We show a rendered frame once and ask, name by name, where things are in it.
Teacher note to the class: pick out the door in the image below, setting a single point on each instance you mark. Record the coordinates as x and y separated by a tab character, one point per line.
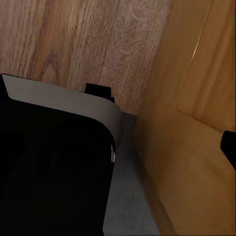
189	102

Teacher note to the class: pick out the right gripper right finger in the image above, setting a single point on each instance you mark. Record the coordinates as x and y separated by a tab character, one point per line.
228	146

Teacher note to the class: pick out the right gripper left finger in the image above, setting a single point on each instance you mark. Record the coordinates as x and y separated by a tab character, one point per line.
12	146

